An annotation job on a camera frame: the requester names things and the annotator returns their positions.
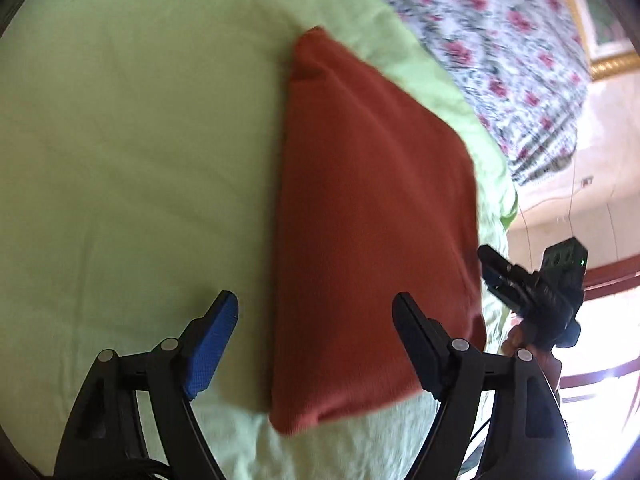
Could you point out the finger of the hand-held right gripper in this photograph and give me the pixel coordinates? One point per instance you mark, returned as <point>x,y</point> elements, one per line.
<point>510,297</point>
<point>505,270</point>

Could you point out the green bed sheet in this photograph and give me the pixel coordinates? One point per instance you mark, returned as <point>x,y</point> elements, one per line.
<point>125,160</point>

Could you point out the red wooden window frame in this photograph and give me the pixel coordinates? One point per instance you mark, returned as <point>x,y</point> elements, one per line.
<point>615,272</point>

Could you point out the person's right hand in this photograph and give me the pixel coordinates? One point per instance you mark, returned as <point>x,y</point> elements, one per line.
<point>515,340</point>

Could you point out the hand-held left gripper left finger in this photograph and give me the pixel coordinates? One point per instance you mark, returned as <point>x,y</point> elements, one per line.
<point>210,355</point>

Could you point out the white floral quilt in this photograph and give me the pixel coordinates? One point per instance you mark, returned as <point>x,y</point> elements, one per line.
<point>500,60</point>

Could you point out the person's right forearm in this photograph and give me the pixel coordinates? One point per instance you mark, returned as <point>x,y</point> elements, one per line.
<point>551,372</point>

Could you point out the orange knit sweater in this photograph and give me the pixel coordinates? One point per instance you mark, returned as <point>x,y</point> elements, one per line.
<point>375,210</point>

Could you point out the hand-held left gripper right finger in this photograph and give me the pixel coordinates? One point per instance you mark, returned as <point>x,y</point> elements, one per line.
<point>420,345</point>

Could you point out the gold picture frame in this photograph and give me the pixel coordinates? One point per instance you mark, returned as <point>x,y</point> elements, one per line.
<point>607,65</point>

